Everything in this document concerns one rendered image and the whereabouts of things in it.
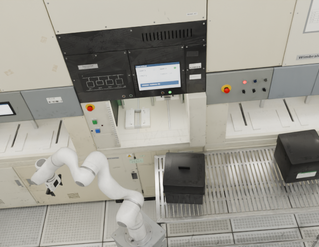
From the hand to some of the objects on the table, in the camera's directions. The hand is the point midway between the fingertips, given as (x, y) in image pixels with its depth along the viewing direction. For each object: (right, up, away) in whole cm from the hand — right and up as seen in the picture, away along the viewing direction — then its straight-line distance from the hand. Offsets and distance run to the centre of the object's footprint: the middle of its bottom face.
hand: (56, 189), depth 235 cm
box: (+178, +13, +25) cm, 180 cm away
